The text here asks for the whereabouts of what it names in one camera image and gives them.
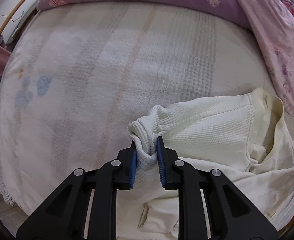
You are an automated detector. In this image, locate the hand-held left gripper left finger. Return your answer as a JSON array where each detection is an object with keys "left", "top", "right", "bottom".
[{"left": 16, "top": 140, "right": 139, "bottom": 240}]

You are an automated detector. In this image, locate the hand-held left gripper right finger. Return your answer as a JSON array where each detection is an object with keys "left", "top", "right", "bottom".
[{"left": 156, "top": 136, "right": 278, "bottom": 240}]

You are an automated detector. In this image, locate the white snap-button jacket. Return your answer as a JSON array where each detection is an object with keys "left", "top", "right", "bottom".
[{"left": 128, "top": 86, "right": 294, "bottom": 240}]

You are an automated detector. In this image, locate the wooden pole clothes rack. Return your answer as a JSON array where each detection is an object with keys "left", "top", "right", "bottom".
[{"left": 0, "top": 0, "right": 48, "bottom": 43}]

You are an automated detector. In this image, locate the pale floral bed sheet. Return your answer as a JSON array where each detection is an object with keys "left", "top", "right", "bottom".
[{"left": 0, "top": 1, "right": 294, "bottom": 235}]

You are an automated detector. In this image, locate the black flat television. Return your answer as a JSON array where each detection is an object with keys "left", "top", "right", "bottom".
[{"left": 7, "top": 11, "right": 35, "bottom": 44}]

